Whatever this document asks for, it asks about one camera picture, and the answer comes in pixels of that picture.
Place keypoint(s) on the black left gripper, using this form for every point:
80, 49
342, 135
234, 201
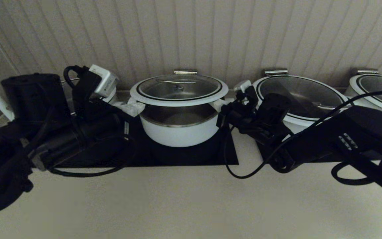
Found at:
88, 99

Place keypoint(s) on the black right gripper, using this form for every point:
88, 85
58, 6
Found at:
244, 116

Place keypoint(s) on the glass lid with white rim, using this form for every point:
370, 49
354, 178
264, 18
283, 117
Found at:
164, 89

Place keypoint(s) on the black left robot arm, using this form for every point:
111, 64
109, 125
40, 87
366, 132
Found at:
28, 96

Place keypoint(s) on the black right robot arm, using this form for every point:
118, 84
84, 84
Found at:
327, 142

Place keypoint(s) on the black glass induction cooktop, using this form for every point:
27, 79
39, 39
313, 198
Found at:
194, 156
264, 152

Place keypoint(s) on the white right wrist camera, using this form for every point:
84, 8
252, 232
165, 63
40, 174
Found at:
242, 86

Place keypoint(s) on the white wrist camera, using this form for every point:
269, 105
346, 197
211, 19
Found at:
242, 86
104, 81

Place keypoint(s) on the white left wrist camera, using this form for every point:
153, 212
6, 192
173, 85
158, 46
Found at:
104, 81

